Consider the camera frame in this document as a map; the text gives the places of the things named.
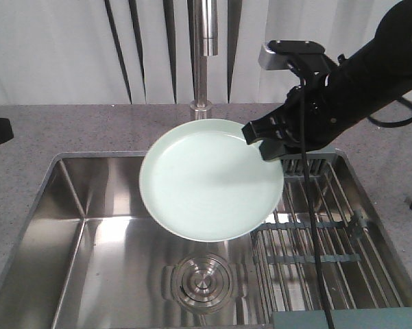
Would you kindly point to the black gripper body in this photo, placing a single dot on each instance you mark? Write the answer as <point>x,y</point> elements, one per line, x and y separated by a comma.
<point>314,117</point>

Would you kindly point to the light green round plate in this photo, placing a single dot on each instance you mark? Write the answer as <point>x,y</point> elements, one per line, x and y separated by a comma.
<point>203,182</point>

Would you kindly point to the stainless steel faucet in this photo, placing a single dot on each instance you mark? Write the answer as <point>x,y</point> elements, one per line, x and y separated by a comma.
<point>205,35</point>

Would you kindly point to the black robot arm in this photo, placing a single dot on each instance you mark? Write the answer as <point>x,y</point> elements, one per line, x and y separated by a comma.
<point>378,74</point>

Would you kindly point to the grey metal dish rack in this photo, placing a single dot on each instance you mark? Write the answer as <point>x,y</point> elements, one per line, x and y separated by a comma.
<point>323,251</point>

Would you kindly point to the white pleated curtain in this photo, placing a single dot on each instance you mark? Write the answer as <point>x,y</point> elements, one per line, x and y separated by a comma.
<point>120,52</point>

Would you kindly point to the round steel sink drain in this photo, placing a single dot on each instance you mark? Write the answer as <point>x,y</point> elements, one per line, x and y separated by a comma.
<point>201,283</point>

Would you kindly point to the stainless steel sink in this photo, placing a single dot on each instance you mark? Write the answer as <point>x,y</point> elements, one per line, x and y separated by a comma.
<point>92,257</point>

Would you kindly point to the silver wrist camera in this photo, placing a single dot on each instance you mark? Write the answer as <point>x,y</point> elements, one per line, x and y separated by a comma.
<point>273,55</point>

